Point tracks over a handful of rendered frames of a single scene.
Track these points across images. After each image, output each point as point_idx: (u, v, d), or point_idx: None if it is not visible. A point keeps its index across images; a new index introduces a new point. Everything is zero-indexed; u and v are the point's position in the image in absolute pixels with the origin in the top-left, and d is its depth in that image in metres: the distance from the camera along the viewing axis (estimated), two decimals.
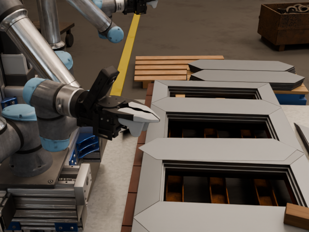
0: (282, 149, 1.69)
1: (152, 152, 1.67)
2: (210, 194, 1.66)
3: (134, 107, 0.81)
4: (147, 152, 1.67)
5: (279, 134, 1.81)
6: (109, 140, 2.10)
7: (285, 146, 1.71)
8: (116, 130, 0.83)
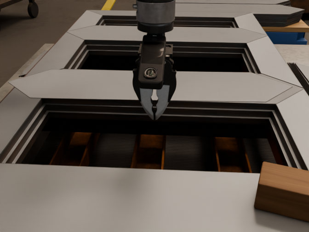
0: (264, 87, 0.93)
1: (30, 88, 0.93)
2: (134, 161, 0.92)
3: (157, 94, 0.76)
4: (19, 88, 0.92)
5: (260, 64, 1.07)
6: (2, 88, 1.36)
7: (271, 83, 0.95)
8: None
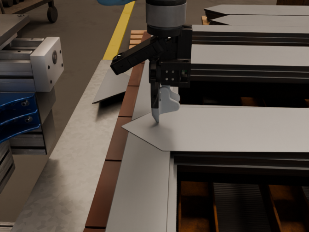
0: None
1: (153, 135, 0.75)
2: (277, 223, 0.75)
3: None
4: (140, 136, 0.75)
5: None
6: (73, 117, 1.19)
7: None
8: None
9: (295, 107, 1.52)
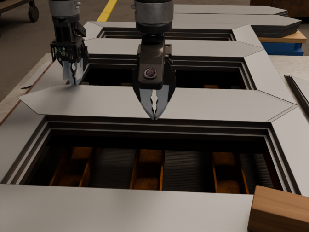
0: (265, 106, 0.95)
1: (38, 103, 0.96)
2: (134, 176, 0.95)
3: (157, 94, 0.76)
4: (28, 103, 0.96)
5: (257, 80, 1.10)
6: (4, 100, 1.39)
7: (271, 101, 0.98)
8: None
9: None
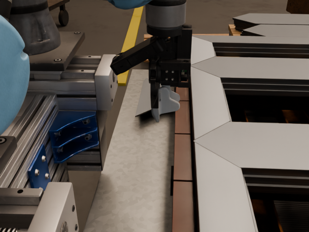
0: None
1: (227, 151, 0.77)
2: None
3: None
4: (214, 151, 0.77)
5: None
6: (116, 130, 1.19)
7: None
8: None
9: None
